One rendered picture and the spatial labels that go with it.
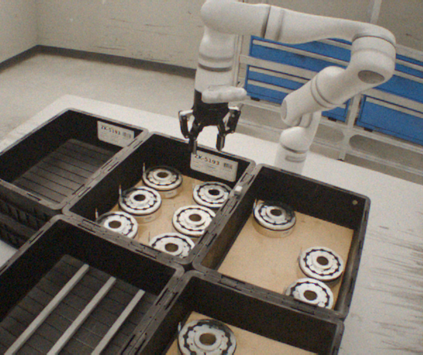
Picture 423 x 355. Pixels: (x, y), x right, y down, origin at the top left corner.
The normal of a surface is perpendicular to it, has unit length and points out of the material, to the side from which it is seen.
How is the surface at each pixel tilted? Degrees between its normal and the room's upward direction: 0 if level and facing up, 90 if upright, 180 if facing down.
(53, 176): 0
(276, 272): 0
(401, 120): 90
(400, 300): 0
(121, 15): 90
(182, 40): 90
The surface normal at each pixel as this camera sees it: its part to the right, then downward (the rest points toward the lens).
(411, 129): -0.33, 0.51
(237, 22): 0.07, 0.64
